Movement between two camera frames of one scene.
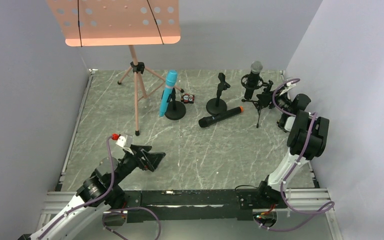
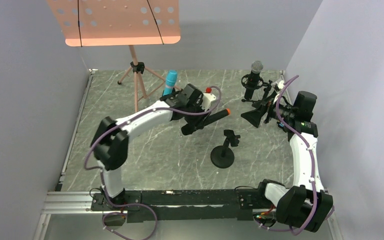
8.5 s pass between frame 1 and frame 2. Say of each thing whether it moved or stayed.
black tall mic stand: moved
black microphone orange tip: moved
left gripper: moved
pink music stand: stayed
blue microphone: stayed
